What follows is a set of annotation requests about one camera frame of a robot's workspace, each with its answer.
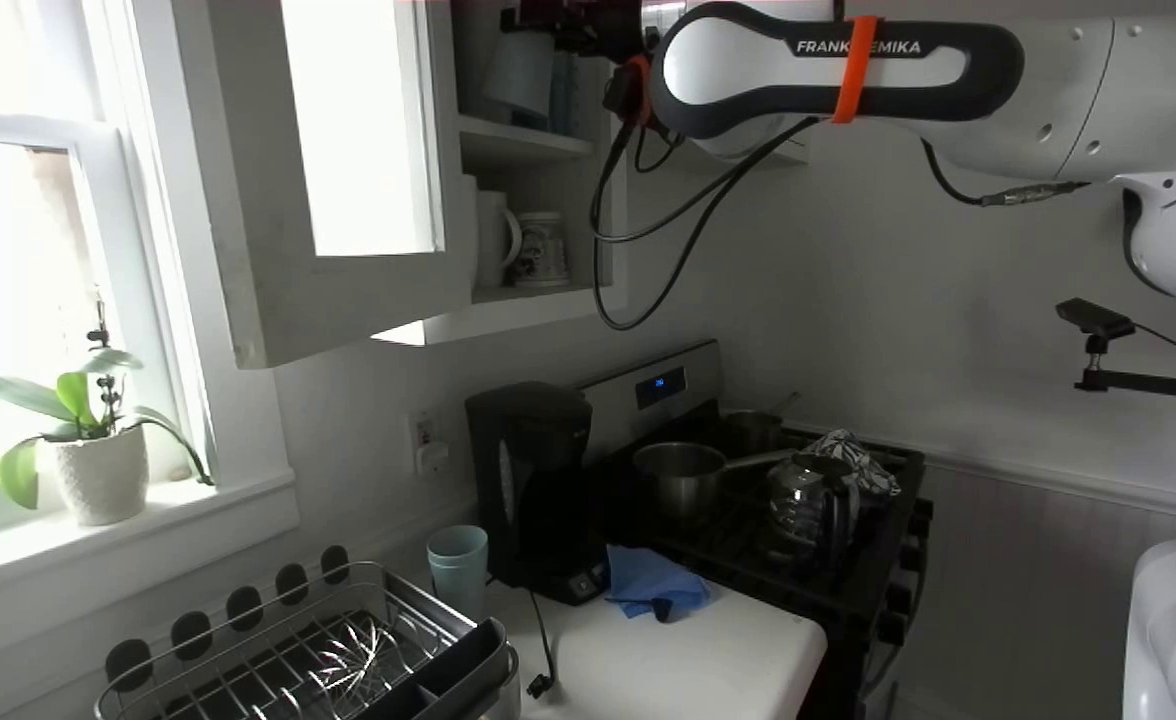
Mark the blue cloth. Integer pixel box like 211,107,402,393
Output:
598,538,716,625

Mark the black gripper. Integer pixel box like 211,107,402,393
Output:
498,0,647,63

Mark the green orchid plant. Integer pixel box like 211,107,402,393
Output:
0,349,214,510

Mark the white cabinet door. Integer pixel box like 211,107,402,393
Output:
163,0,478,371

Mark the white wall cabinet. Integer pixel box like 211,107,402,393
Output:
368,0,630,355

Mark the white wall outlet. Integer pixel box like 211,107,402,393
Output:
402,411,454,481

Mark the teal plastic cup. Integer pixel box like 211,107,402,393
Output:
423,521,494,620

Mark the white mug with handle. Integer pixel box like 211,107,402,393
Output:
469,185,529,298

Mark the white rounded machine housing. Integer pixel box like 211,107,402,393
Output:
1121,434,1176,720

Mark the white plant pot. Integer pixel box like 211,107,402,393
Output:
42,421,153,526

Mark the black power cord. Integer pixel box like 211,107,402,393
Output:
521,593,569,705

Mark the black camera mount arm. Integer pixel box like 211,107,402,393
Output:
1051,290,1176,402

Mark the orange strap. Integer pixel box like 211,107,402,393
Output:
829,11,884,126

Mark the glass kettle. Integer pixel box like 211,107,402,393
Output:
755,452,866,569

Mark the small dark pot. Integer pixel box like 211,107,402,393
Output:
723,408,796,461

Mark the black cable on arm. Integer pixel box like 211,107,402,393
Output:
914,133,1095,212

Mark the teal tumbler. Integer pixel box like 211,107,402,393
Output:
553,47,582,137

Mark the printed coffee mug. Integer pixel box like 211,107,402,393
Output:
521,208,573,290

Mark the wire dish rack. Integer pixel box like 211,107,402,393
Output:
89,555,522,720

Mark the black stove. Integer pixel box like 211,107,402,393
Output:
574,334,939,720

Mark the pale blue speckled cup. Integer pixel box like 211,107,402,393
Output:
485,26,559,133

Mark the black coffee maker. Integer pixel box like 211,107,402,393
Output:
462,378,612,606

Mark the white window frame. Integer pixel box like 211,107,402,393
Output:
0,0,300,642

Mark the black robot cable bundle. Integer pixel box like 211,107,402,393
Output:
586,53,823,334

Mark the steel cooking pot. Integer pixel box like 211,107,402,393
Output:
626,434,731,526

